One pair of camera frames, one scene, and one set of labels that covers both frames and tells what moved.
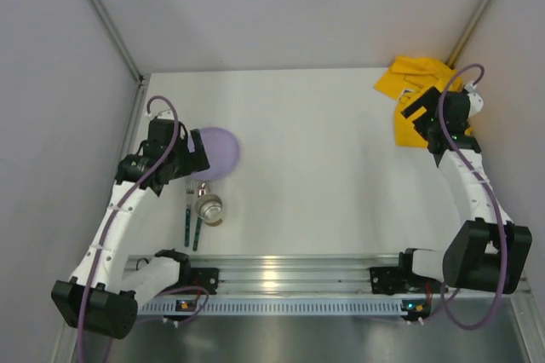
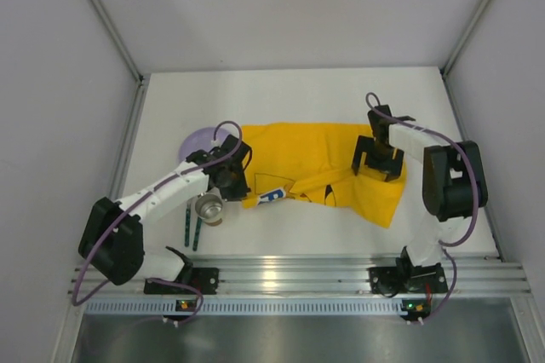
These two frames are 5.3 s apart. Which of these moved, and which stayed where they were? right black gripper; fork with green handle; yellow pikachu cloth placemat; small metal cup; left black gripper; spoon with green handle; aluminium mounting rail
Moved: yellow pikachu cloth placemat; right black gripper; left black gripper
Stayed: aluminium mounting rail; fork with green handle; small metal cup; spoon with green handle
